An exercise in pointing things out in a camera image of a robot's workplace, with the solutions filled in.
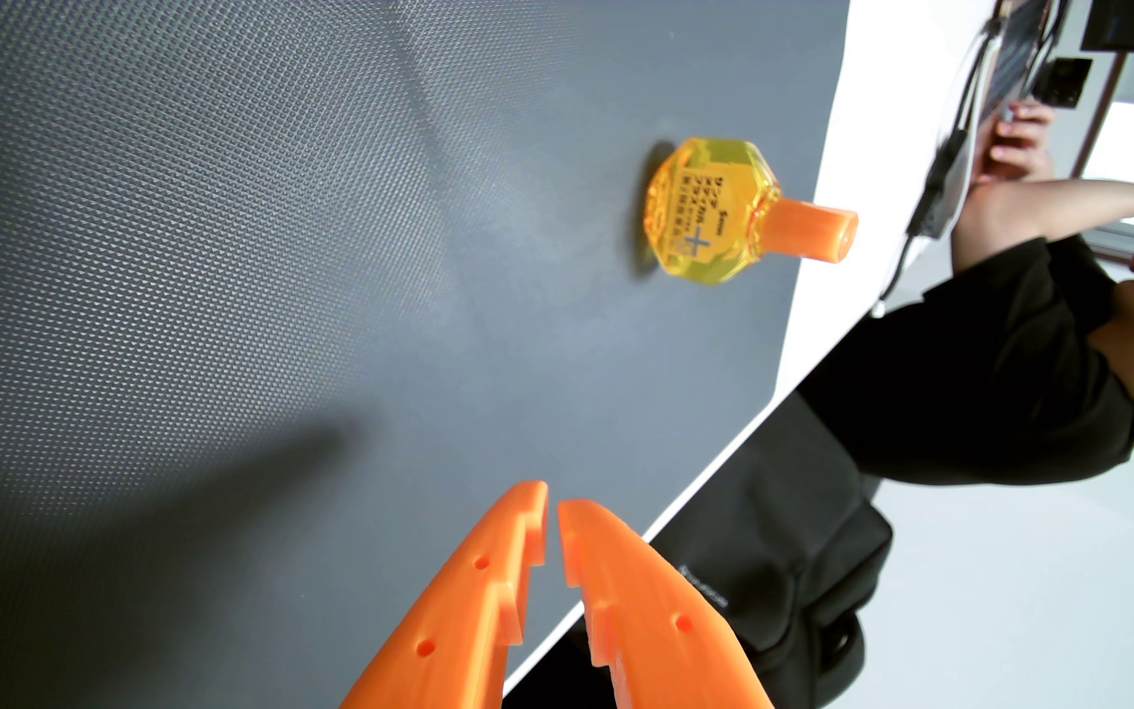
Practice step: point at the dark grey textured mat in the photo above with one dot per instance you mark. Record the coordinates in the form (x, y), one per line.
(281, 295)

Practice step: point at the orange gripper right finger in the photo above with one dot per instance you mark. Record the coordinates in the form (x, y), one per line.
(656, 630)

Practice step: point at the person in black sleeves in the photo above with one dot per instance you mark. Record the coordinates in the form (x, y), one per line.
(980, 384)

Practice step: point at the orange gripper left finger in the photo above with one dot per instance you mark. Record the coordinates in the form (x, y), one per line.
(459, 620)

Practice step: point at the yellow eyedrops bottle orange cap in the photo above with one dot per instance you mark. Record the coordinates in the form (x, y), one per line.
(715, 212)

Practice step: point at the small black box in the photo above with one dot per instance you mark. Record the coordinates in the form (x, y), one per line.
(1062, 83)

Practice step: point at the black fabric bag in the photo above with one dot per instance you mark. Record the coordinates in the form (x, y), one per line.
(774, 551)

